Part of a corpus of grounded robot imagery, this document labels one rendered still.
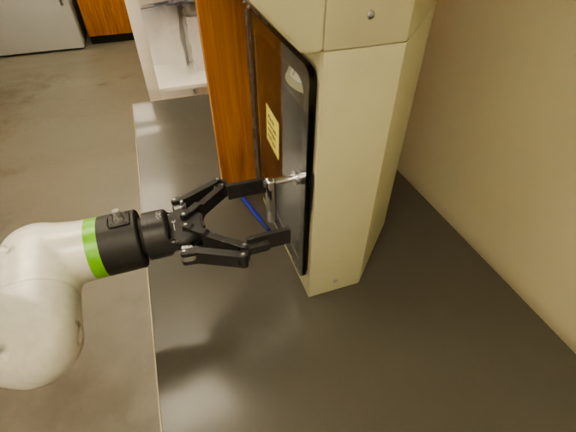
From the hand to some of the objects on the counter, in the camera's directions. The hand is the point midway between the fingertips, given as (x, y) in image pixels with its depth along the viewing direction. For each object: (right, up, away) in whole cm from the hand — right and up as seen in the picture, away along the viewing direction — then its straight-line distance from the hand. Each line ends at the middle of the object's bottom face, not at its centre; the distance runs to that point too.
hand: (270, 208), depth 63 cm
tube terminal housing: (+14, -4, +26) cm, 29 cm away
